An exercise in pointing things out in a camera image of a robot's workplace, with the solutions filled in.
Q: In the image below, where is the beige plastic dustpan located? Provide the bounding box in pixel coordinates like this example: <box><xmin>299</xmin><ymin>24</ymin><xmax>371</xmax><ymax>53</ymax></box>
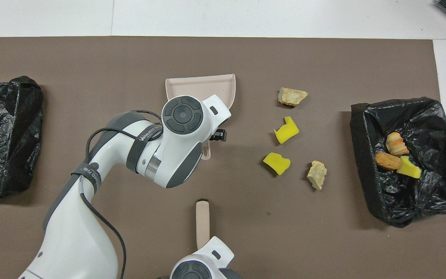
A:
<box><xmin>165</xmin><ymin>74</ymin><xmax>236</xmax><ymax>160</ymax></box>

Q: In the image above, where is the rounded yellow sponge piece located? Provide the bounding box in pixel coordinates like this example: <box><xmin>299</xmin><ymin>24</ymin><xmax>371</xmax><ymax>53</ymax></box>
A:
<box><xmin>263</xmin><ymin>152</ymin><xmax>291</xmax><ymax>176</ymax></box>

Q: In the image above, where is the notched yellow sponge piece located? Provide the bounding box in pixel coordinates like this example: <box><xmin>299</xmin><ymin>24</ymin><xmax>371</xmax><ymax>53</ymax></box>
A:
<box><xmin>274</xmin><ymin>116</ymin><xmax>300</xmax><ymax>145</ymax></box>

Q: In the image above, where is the pale bread chunk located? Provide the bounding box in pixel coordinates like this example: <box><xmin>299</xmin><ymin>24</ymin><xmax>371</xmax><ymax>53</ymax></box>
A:
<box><xmin>278</xmin><ymin>87</ymin><xmax>308</xmax><ymax>107</ymax></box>

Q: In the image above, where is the beige hand brush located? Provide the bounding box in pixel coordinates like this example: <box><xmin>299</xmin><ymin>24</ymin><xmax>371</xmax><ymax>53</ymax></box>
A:
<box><xmin>196</xmin><ymin>200</ymin><xmax>210</xmax><ymax>250</ymax></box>

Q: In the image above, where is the brown bread nugget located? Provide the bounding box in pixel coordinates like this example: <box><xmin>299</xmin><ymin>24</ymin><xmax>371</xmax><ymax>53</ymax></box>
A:
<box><xmin>374</xmin><ymin>152</ymin><xmax>402</xmax><ymax>172</ymax></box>

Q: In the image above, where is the striped croissant piece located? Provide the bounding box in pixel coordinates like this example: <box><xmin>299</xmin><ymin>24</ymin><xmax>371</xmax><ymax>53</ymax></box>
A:
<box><xmin>386</xmin><ymin>132</ymin><xmax>409</xmax><ymax>156</ymax></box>

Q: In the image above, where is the yellow sponge wedge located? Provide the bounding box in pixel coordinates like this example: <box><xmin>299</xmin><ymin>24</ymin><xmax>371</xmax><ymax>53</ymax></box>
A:
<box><xmin>396</xmin><ymin>155</ymin><xmax>422</xmax><ymax>179</ymax></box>

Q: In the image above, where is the open bin with black bag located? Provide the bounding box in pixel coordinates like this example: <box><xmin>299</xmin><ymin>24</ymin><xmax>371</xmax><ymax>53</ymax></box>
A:
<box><xmin>350</xmin><ymin>98</ymin><xmax>446</xmax><ymax>228</ymax></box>

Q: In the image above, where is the bin wrapped in black bag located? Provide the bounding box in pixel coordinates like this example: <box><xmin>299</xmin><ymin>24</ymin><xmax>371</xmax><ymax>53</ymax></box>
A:
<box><xmin>0</xmin><ymin>76</ymin><xmax>44</xmax><ymax>198</ymax></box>

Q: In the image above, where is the brown table mat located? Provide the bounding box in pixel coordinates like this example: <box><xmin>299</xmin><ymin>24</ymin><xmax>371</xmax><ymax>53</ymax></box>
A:
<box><xmin>0</xmin><ymin>36</ymin><xmax>446</xmax><ymax>279</ymax></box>

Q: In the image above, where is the small pale crumpled scrap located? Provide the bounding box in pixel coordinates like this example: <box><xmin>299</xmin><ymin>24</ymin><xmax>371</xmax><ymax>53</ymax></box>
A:
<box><xmin>307</xmin><ymin>160</ymin><xmax>328</xmax><ymax>191</ymax></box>

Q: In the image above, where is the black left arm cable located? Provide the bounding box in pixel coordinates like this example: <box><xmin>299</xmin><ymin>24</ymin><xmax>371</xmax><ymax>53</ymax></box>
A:
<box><xmin>79</xmin><ymin>110</ymin><xmax>164</xmax><ymax>279</ymax></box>

